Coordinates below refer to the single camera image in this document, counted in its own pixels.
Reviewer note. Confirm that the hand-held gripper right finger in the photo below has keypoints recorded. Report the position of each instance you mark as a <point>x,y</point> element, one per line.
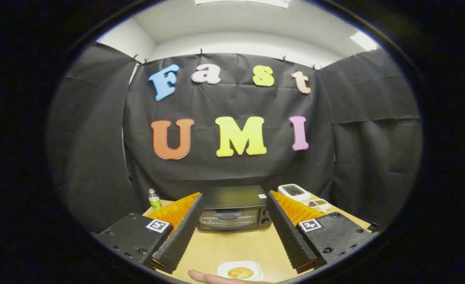
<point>289,236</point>

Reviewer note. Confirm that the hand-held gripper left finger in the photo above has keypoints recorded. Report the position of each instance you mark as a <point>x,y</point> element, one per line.
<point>179,240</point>

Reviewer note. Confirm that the golden bread bun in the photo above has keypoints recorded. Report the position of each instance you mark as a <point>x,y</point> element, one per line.
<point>240,272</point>

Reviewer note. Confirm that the black toaster oven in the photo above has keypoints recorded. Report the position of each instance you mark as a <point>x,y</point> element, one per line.
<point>232,199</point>

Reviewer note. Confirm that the white pop-up toaster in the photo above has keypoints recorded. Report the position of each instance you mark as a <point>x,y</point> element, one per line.
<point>294,191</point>

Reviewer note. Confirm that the green label drink bottle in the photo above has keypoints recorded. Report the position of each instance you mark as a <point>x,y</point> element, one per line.
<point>155,202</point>

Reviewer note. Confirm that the small white tray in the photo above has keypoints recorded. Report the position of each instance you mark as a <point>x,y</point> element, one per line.
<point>320,204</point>

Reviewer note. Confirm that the white plate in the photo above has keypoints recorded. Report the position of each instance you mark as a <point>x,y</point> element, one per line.
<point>256,267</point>

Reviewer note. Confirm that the ceiling light panel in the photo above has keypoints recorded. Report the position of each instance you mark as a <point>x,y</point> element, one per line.
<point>363,41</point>
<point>240,2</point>

